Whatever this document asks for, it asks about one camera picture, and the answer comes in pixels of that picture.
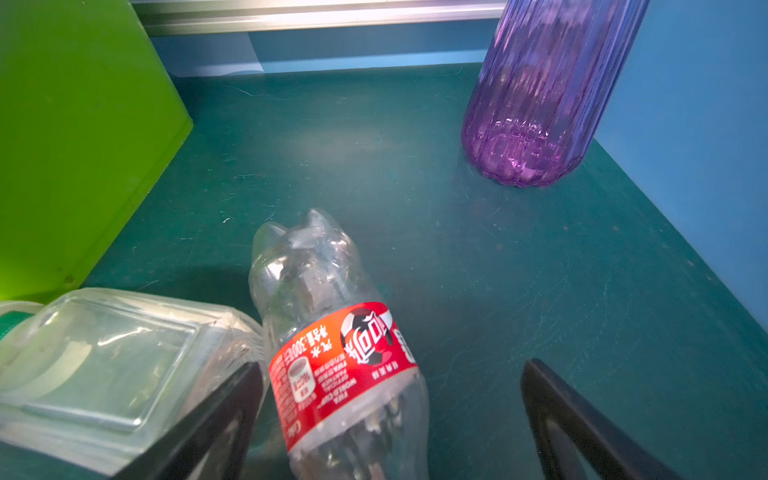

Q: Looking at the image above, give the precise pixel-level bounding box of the purple ribbed glass vase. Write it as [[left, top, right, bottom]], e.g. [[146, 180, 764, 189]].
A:
[[461, 0, 648, 187]]

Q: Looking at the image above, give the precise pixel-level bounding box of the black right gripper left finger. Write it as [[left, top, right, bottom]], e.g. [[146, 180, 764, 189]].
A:
[[113, 362, 264, 479]]

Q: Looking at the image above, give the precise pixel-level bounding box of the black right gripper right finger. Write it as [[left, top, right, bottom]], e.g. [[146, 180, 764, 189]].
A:
[[520, 359, 680, 479]]

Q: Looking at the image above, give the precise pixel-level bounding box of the clear bottle red cola label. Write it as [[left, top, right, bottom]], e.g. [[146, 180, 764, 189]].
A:
[[249, 209, 429, 479]]

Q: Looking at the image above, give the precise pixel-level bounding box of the aluminium back frame rail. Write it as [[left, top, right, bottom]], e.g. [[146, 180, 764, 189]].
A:
[[131, 0, 505, 36]]

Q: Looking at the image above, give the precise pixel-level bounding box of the green plastic bin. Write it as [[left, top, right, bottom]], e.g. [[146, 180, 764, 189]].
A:
[[1, 1, 193, 303]]

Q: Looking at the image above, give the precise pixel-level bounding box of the clear square plastic bottle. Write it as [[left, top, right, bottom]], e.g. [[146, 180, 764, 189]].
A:
[[1, 288, 269, 475]]

